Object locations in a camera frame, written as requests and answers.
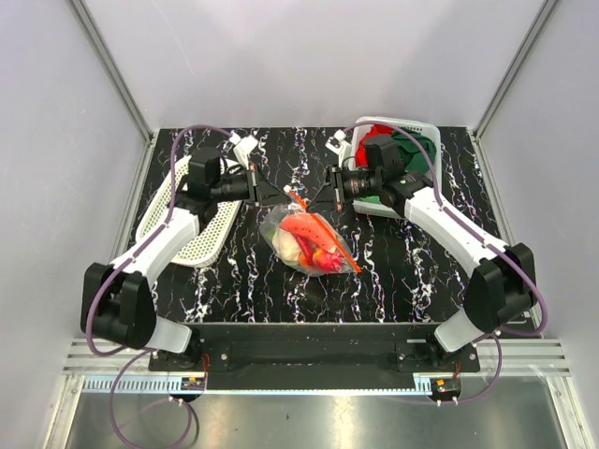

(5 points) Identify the right aluminium frame post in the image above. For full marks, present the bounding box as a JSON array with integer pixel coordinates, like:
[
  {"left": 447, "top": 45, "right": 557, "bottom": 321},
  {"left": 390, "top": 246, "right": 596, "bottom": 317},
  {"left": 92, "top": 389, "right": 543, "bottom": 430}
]
[{"left": 472, "top": 0, "right": 562, "bottom": 141}]

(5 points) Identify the light green cloth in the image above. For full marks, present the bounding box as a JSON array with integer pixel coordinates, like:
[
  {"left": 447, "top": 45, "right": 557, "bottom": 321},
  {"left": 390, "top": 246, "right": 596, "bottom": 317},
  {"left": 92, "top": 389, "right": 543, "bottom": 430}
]
[{"left": 358, "top": 196, "right": 381, "bottom": 205}]

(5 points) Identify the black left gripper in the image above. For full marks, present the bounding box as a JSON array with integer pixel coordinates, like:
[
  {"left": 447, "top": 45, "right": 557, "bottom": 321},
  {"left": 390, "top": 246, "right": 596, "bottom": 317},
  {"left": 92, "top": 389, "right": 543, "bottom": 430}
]
[{"left": 211, "top": 163, "right": 291, "bottom": 209}]

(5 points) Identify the aluminium frame post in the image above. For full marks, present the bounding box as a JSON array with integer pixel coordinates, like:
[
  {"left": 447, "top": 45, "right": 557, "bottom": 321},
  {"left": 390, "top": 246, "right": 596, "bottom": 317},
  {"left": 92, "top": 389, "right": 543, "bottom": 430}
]
[
  {"left": 69, "top": 0, "right": 156, "bottom": 141},
  {"left": 472, "top": 0, "right": 562, "bottom": 141}
]

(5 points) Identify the white rectangular plastic basket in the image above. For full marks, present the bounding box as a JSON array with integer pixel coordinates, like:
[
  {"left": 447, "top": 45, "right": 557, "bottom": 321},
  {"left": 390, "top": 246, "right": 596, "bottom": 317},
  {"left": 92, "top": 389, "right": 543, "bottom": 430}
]
[{"left": 337, "top": 115, "right": 443, "bottom": 221}]

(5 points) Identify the dark green cloth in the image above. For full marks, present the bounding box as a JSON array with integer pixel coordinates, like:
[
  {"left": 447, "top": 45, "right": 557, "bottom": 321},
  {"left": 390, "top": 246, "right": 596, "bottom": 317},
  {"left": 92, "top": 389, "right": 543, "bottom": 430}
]
[{"left": 391, "top": 130, "right": 437, "bottom": 174}]

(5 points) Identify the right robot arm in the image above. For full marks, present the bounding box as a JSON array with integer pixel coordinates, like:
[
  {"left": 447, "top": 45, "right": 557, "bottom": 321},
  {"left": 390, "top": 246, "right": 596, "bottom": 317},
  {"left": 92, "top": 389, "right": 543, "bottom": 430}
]
[{"left": 309, "top": 136, "right": 541, "bottom": 371}]

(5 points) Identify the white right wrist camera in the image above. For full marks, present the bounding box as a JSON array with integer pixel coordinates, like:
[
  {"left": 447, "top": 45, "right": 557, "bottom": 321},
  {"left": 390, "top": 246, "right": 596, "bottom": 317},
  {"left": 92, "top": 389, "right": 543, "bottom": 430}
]
[{"left": 326, "top": 129, "right": 352, "bottom": 159}]

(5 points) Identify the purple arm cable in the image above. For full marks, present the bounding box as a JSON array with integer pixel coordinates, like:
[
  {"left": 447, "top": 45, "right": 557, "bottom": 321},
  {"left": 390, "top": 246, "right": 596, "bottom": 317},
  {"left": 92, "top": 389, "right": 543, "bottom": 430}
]
[
  {"left": 86, "top": 123, "right": 235, "bottom": 445},
  {"left": 343, "top": 122, "right": 549, "bottom": 406}
]

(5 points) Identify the fake white cauliflower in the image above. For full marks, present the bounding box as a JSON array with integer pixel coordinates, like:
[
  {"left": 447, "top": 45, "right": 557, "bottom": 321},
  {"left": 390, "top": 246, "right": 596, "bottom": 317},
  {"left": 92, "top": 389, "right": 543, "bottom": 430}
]
[{"left": 271, "top": 227, "right": 302, "bottom": 265}]

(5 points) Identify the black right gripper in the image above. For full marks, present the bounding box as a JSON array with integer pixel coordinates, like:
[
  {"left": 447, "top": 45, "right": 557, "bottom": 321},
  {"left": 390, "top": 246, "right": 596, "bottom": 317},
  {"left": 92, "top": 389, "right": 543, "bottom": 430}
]
[{"left": 306, "top": 165, "right": 381, "bottom": 214}]

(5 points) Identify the fake watermelon slice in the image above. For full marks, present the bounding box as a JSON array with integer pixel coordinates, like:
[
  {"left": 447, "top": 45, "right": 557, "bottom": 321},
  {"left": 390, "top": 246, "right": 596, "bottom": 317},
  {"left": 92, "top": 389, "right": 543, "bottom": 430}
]
[{"left": 279, "top": 212, "right": 336, "bottom": 253}]

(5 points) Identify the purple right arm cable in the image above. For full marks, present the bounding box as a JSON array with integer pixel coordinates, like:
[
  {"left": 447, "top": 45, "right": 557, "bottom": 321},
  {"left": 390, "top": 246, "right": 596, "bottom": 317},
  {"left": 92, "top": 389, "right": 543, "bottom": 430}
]
[{"left": 343, "top": 122, "right": 549, "bottom": 406}]

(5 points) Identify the white slotted cable duct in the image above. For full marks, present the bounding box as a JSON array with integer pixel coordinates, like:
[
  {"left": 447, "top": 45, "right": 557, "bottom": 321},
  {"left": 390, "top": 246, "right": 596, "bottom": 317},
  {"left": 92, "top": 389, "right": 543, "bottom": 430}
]
[{"left": 82, "top": 375, "right": 206, "bottom": 395}]

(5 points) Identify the left aluminium frame post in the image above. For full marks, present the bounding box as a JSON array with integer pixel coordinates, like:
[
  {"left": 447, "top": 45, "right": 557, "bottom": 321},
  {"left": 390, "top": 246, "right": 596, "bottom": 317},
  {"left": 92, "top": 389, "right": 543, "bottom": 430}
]
[{"left": 69, "top": 0, "right": 156, "bottom": 141}]

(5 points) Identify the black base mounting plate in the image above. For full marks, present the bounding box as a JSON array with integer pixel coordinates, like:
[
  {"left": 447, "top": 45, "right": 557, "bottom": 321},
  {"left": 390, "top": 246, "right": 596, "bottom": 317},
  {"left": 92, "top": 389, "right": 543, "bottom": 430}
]
[{"left": 149, "top": 323, "right": 480, "bottom": 394}]

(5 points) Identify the red cloth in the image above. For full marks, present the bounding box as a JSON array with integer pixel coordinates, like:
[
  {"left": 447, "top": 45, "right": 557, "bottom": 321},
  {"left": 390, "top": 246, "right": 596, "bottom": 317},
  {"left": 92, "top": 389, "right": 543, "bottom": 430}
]
[{"left": 355, "top": 122, "right": 395, "bottom": 167}]

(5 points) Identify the white oval perforated basket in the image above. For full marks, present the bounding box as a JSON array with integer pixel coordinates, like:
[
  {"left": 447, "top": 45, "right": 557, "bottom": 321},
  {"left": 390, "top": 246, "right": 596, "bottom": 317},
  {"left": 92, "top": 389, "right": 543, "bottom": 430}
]
[{"left": 135, "top": 173, "right": 241, "bottom": 268}]

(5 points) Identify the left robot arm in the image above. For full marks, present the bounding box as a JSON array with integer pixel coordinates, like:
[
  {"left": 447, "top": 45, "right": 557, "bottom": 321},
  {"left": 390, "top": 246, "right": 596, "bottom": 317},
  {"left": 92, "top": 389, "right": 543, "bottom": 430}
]
[{"left": 80, "top": 148, "right": 289, "bottom": 370}]

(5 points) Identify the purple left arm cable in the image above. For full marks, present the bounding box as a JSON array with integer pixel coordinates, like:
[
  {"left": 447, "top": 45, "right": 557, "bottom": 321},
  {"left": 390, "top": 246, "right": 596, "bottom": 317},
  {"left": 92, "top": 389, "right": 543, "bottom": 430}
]
[{"left": 86, "top": 123, "right": 235, "bottom": 445}]

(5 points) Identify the clear zip top bag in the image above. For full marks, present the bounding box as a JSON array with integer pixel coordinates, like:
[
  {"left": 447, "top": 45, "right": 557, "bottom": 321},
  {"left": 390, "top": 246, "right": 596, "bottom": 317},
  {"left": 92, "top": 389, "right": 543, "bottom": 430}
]
[{"left": 259, "top": 186, "right": 361, "bottom": 277}]

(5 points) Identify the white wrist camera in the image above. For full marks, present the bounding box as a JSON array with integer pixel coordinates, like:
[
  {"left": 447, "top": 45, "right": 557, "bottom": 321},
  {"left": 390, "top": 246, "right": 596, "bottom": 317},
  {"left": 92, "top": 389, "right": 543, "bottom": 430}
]
[
  {"left": 228, "top": 132, "right": 258, "bottom": 168},
  {"left": 326, "top": 129, "right": 352, "bottom": 159}
]

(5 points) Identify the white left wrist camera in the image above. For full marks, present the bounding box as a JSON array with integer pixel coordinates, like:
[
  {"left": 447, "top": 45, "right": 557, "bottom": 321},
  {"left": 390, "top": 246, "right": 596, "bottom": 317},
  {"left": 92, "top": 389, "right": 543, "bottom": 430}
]
[{"left": 228, "top": 132, "right": 258, "bottom": 168}]

